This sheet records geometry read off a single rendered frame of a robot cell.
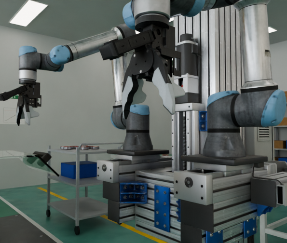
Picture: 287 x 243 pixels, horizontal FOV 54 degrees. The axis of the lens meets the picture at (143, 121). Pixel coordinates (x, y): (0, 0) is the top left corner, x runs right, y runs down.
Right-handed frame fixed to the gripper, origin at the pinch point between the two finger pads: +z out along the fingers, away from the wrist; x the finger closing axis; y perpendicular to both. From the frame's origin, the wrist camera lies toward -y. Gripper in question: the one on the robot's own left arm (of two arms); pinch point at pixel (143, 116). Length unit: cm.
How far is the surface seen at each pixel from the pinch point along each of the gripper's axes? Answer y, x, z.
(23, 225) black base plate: 0, 69, 37
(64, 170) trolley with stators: 125, 311, 43
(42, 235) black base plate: 1, 55, 37
